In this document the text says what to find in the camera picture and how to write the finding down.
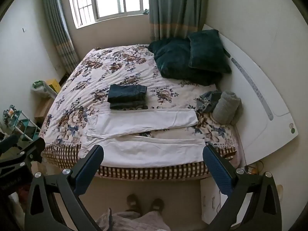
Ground floral fleece blanket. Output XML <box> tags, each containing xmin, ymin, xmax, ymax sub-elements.
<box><xmin>40</xmin><ymin>44</ymin><xmax>242</xmax><ymax>180</ymax></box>

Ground window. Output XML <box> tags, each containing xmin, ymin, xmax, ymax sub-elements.
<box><xmin>66</xmin><ymin>0</ymin><xmax>150</xmax><ymax>29</ymax></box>

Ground folded dark blue jeans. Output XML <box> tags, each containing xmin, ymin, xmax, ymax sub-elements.
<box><xmin>107</xmin><ymin>84</ymin><xmax>148</xmax><ymax>103</ymax></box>

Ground white pants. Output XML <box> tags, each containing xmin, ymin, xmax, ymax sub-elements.
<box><xmin>85</xmin><ymin>108</ymin><xmax>205</xmax><ymax>167</ymax></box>

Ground teal and white rack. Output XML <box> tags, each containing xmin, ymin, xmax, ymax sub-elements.
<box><xmin>2</xmin><ymin>105</ymin><xmax>41</xmax><ymax>141</ymax></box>

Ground dark green garment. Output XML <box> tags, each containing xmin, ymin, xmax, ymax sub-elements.
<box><xmin>188</xmin><ymin>29</ymin><xmax>232</xmax><ymax>74</ymax></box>

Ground person's shoe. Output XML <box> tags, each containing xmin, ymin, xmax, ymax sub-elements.
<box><xmin>150</xmin><ymin>198</ymin><xmax>165</xmax><ymax>212</ymax></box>
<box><xmin>126</xmin><ymin>194</ymin><xmax>139</xmax><ymax>212</ymax></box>

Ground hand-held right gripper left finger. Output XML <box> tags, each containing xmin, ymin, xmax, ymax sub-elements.
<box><xmin>24</xmin><ymin>144</ymin><xmax>105</xmax><ymax>231</ymax></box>

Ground person's left shoe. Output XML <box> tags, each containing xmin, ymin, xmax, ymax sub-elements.
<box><xmin>126</xmin><ymin>194</ymin><xmax>139</xmax><ymax>212</ymax></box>

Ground large dark teal pillow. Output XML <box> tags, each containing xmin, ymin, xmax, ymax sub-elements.
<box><xmin>148</xmin><ymin>38</ymin><xmax>223</xmax><ymax>86</ymax></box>

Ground white and green appliance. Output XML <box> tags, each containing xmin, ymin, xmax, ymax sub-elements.
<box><xmin>31</xmin><ymin>80</ymin><xmax>58</xmax><ymax>100</ymax></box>

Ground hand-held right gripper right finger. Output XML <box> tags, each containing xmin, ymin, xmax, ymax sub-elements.
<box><xmin>202</xmin><ymin>145</ymin><xmax>283</xmax><ymax>231</ymax></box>

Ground teal curtain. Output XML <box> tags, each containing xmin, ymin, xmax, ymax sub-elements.
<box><xmin>148</xmin><ymin>0</ymin><xmax>210</xmax><ymax>41</ymax></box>
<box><xmin>40</xmin><ymin>0</ymin><xmax>80</xmax><ymax>75</ymax></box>

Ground white box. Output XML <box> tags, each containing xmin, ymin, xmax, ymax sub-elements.
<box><xmin>200</xmin><ymin>178</ymin><xmax>253</xmax><ymax>225</ymax></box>

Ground yellow box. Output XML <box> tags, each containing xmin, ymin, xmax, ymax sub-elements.
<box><xmin>46</xmin><ymin>79</ymin><xmax>60</xmax><ymax>94</ymax></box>

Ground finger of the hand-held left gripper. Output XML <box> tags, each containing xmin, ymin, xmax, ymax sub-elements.
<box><xmin>0</xmin><ymin>138</ymin><xmax>46</xmax><ymax>179</ymax></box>

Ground cardboard box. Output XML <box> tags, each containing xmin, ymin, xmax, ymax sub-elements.
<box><xmin>35</xmin><ymin>99</ymin><xmax>53</xmax><ymax>124</ymax></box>

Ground person's right shoe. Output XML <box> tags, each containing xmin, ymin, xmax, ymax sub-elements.
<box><xmin>150</xmin><ymin>198</ymin><xmax>165</xmax><ymax>212</ymax></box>

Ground rolled grey towel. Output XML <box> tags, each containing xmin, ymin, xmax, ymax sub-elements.
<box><xmin>212</xmin><ymin>91</ymin><xmax>242</xmax><ymax>125</ymax></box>

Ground blue patterned cloth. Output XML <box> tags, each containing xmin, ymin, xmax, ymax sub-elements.
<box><xmin>196</xmin><ymin>90</ymin><xmax>223</xmax><ymax>113</ymax></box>

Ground folded grey jeans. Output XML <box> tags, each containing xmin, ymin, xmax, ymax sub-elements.
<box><xmin>109</xmin><ymin>100</ymin><xmax>148</xmax><ymax>110</ymax></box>

